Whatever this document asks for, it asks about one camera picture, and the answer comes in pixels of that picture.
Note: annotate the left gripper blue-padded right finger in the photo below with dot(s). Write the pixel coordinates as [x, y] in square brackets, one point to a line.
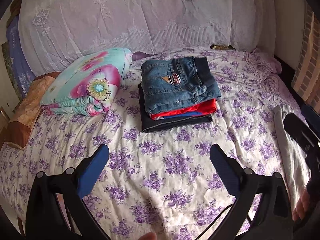
[261, 209]

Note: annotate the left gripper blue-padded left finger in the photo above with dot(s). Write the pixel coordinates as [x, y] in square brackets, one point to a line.
[45, 220]

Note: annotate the blue denim jeans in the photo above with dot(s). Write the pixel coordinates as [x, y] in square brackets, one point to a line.
[173, 84]

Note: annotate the person's right hand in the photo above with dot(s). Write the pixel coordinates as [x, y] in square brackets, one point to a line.
[302, 206]

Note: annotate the person's left hand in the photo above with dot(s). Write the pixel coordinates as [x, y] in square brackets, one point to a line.
[148, 236]

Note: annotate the grey sweatpants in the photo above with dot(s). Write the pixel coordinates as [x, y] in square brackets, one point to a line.
[297, 174]

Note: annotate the brown pillow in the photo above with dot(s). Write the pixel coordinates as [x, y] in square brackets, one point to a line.
[23, 121]

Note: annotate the purple floral bed sheet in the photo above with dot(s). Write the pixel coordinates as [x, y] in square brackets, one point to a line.
[161, 181]

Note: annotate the red sports garment folded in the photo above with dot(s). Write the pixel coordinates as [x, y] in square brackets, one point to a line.
[200, 109]

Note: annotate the dark navy folded garment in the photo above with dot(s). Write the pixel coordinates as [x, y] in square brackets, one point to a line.
[149, 125]

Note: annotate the floral turquoise pink folded quilt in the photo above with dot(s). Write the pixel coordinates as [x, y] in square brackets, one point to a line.
[89, 85]

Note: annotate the blue patterned cushion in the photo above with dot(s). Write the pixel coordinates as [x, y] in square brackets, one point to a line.
[21, 70]

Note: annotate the white lace headboard cover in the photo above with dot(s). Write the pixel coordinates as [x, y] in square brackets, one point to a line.
[54, 33]

